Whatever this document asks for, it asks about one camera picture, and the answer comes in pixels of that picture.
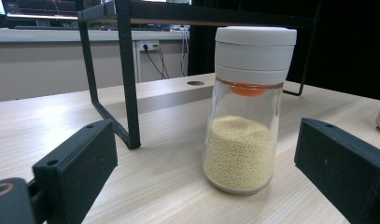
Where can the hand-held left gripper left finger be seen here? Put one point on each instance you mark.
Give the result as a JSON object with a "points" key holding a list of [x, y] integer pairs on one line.
{"points": [[75, 174]]}

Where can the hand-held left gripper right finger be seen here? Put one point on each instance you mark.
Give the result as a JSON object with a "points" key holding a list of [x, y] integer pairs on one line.
{"points": [[343, 161]]}

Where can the black metal shelf rack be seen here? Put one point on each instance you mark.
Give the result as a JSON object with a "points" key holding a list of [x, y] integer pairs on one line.
{"points": [[128, 93]]}

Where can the glass jar of pale grains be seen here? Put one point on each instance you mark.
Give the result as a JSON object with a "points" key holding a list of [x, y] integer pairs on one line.
{"points": [[240, 155]]}

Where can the long background desk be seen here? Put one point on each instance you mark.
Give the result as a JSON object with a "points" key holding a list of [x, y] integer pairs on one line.
{"points": [[38, 68]]}

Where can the computer monitor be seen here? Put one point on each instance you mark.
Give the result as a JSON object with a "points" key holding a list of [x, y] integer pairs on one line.
{"points": [[38, 7]]}

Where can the white wall power socket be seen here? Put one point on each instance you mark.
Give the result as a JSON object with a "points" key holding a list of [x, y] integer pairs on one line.
{"points": [[148, 45]]}

